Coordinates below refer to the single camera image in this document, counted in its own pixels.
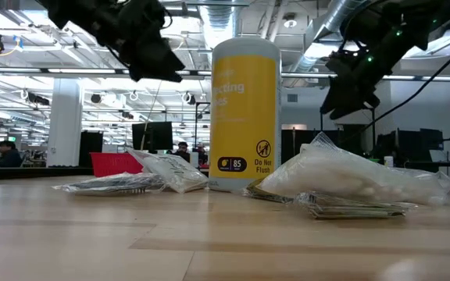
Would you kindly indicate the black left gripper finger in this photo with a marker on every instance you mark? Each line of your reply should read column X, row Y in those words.
column 151, row 76
column 166, row 62

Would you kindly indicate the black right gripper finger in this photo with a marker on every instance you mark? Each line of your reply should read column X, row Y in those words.
column 361, row 102
column 342, row 93

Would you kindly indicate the white cotton balls bag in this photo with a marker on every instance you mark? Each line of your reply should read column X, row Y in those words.
column 346, row 175

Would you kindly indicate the yellow label disinfecting wipes canister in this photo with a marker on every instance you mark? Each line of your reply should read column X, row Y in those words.
column 244, row 117

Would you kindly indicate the white pads bag with writing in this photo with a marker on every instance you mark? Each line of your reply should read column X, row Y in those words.
column 350, row 208
column 174, row 171

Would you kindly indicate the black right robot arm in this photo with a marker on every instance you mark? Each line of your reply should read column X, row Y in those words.
column 436, row 19

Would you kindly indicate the long ceiling light bar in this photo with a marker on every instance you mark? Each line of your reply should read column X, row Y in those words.
column 80, row 71
column 404, row 77

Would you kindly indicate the black monitor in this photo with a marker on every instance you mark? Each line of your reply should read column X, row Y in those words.
column 158, row 134

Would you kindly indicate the small wipes canister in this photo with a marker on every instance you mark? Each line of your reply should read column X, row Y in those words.
column 388, row 161

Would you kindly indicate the black partition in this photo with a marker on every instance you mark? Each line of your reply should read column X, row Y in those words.
column 295, row 142

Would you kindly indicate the white smoke detector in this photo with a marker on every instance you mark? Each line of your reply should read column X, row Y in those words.
column 290, row 21

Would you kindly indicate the person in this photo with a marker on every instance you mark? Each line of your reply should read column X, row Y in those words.
column 183, row 152
column 9, row 156

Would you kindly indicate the black cabinet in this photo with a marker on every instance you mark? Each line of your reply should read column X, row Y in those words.
column 91, row 148

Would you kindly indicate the red plastic basket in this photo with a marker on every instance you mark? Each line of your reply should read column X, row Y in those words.
column 111, row 164

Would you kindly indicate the white pillar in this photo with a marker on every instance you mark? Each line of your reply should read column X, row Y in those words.
column 65, row 121

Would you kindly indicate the spiral ceiling duct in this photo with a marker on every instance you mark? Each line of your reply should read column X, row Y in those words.
column 326, row 23

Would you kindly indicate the silver ceiling duct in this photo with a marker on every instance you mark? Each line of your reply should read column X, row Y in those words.
column 219, row 23

